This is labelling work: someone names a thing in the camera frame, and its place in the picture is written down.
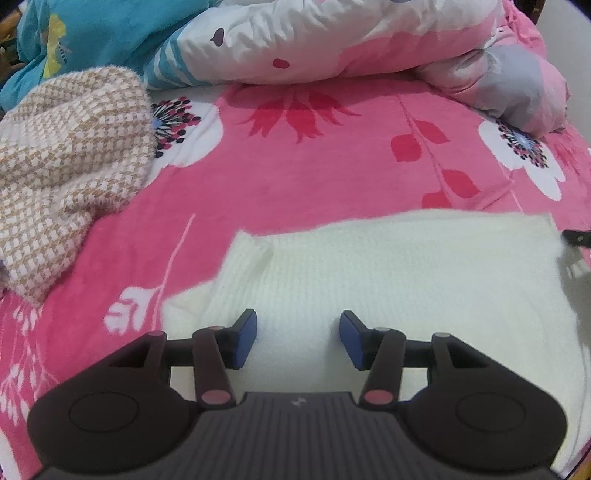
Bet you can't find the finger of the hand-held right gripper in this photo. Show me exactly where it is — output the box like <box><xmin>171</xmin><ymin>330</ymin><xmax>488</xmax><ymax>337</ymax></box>
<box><xmin>562</xmin><ymin>228</ymin><xmax>591</xmax><ymax>252</ymax></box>

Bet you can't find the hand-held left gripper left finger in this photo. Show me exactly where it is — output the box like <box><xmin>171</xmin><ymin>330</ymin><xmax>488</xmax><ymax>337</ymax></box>
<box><xmin>107</xmin><ymin>308</ymin><xmax>258</xmax><ymax>409</ymax></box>

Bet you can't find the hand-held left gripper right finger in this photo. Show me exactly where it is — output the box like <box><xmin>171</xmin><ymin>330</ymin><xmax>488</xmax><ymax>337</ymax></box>
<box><xmin>339</xmin><ymin>310</ymin><xmax>490</xmax><ymax>409</ymax></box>

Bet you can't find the white knit sweater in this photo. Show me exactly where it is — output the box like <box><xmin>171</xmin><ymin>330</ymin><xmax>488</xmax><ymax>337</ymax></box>
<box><xmin>161</xmin><ymin>210</ymin><xmax>591</xmax><ymax>464</ymax></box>

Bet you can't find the pink floral bed sheet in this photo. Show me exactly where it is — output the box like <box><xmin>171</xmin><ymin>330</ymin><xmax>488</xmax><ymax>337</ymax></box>
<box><xmin>0</xmin><ymin>76</ymin><xmax>591</xmax><ymax>480</ymax></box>

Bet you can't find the beige checked knit garment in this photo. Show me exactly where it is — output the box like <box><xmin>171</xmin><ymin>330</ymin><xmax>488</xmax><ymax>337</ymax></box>
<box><xmin>0</xmin><ymin>67</ymin><xmax>155</xmax><ymax>306</ymax></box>

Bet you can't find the pink grey white quilt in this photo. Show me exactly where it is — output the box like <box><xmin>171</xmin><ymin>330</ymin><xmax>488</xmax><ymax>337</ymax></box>
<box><xmin>143</xmin><ymin>0</ymin><xmax>571</xmax><ymax>136</ymax></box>

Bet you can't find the teal printed blanket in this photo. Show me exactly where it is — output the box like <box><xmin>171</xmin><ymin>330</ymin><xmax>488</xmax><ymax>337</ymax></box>
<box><xmin>0</xmin><ymin>0</ymin><xmax>222</xmax><ymax>109</ymax></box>

